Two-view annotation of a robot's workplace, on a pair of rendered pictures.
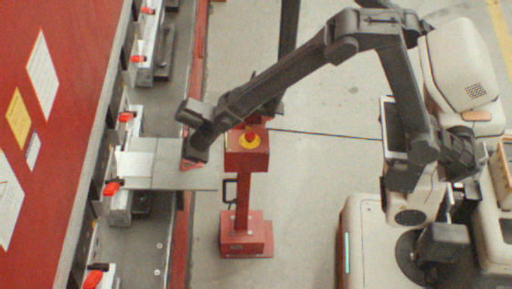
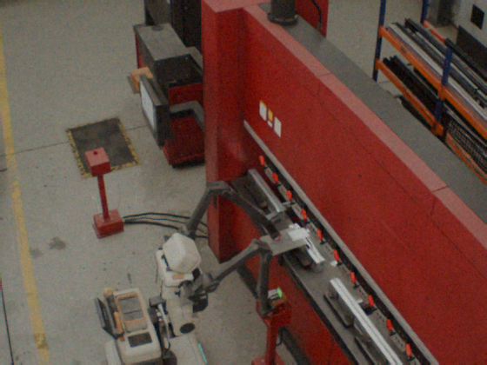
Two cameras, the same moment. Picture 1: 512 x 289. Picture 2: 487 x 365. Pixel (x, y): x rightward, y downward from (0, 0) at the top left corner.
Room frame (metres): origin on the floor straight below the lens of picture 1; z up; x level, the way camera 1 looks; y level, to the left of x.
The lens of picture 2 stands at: (3.97, -1.26, 4.34)
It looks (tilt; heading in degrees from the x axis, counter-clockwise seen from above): 39 degrees down; 159
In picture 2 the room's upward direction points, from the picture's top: straight up
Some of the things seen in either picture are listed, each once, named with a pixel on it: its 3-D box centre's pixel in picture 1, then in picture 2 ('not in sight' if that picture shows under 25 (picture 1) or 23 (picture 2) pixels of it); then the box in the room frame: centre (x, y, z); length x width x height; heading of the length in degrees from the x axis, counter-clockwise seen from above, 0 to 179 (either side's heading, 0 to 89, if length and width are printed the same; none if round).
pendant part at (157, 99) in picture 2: not in sight; (156, 109); (-0.27, -0.28, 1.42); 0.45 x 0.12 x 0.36; 1
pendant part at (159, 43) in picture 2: not in sight; (164, 90); (-0.32, -0.19, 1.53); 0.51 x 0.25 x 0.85; 1
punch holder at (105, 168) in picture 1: (88, 171); (289, 184); (0.67, 0.36, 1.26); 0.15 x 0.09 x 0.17; 4
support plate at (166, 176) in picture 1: (173, 163); (283, 241); (0.91, 0.23, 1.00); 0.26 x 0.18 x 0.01; 94
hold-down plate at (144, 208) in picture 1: (146, 173); (296, 252); (0.94, 0.32, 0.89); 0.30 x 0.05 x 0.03; 4
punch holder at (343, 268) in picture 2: not in sight; (350, 263); (1.47, 0.42, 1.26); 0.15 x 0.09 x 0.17; 4
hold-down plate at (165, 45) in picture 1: (165, 50); (338, 308); (1.50, 0.36, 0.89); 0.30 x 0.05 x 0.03; 4
